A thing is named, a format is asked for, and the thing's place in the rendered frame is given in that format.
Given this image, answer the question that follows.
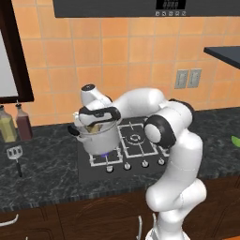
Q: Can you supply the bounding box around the grey wall outlet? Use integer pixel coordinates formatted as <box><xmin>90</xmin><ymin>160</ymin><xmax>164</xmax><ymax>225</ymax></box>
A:
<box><xmin>173</xmin><ymin>68</ymin><xmax>189</xmax><ymax>90</ymax></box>
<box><xmin>187</xmin><ymin>67</ymin><xmax>203</xmax><ymax>89</ymax></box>

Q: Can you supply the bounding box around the dark framed window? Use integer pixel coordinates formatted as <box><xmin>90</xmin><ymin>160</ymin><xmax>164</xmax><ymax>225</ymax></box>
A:
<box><xmin>0</xmin><ymin>0</ymin><xmax>35</xmax><ymax>105</ymax></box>

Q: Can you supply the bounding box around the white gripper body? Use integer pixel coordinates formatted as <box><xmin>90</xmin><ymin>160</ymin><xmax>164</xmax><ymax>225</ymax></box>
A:
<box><xmin>73</xmin><ymin>112</ymin><xmax>98</xmax><ymax>128</ymax></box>

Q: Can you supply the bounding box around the tan vegetable piece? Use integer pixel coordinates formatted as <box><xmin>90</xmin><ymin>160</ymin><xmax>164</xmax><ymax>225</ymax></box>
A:
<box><xmin>86</xmin><ymin>123</ymin><xmax>104</xmax><ymax>134</ymax></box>

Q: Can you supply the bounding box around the dark range hood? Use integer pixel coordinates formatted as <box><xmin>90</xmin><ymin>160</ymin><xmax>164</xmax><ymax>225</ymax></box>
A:
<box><xmin>52</xmin><ymin>0</ymin><xmax>240</xmax><ymax>19</ymax></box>

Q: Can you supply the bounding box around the dark wall shelf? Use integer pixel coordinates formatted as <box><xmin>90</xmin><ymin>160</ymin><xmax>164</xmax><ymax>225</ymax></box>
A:
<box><xmin>202</xmin><ymin>45</ymin><xmax>240</xmax><ymax>70</ymax></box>

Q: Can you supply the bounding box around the silver slotted spatula black handle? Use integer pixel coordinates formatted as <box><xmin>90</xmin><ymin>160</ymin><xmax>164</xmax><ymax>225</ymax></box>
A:
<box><xmin>6</xmin><ymin>144</ymin><xmax>23</xmax><ymax>178</ymax></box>

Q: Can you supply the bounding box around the black gas hob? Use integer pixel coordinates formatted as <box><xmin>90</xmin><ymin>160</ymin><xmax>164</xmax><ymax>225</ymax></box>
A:
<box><xmin>77</xmin><ymin>116</ymin><xmax>172</xmax><ymax>183</ymax></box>

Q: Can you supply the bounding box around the dark red sauce bottle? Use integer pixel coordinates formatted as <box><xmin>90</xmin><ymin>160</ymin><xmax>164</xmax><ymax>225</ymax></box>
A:
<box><xmin>15</xmin><ymin>103</ymin><xmax>34</xmax><ymax>142</ymax></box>

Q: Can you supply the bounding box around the yellow oil bottle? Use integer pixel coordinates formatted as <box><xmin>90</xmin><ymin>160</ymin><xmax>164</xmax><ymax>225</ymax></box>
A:
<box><xmin>0</xmin><ymin>105</ymin><xmax>19</xmax><ymax>143</ymax></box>

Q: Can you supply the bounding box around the brown wooden cupboard door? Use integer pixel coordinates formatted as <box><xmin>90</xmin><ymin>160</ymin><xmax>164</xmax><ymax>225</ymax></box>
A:
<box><xmin>182</xmin><ymin>176</ymin><xmax>240</xmax><ymax>240</ymax></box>
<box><xmin>55</xmin><ymin>189</ymin><xmax>149</xmax><ymax>240</ymax></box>
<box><xmin>0</xmin><ymin>204</ymin><xmax>61</xmax><ymax>240</ymax></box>

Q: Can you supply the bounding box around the silver cooking pot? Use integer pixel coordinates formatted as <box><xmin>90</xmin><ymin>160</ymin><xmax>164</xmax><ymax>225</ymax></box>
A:
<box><xmin>67</xmin><ymin>119</ymin><xmax>122</xmax><ymax>157</ymax></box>

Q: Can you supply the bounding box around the silver cupboard handle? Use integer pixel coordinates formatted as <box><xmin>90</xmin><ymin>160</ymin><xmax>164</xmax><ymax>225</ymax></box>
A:
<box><xmin>136</xmin><ymin>215</ymin><xmax>143</xmax><ymax>240</ymax></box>
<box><xmin>151</xmin><ymin>213</ymin><xmax>158</xmax><ymax>233</ymax></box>
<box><xmin>0</xmin><ymin>214</ymin><xmax>20</xmax><ymax>228</ymax></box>

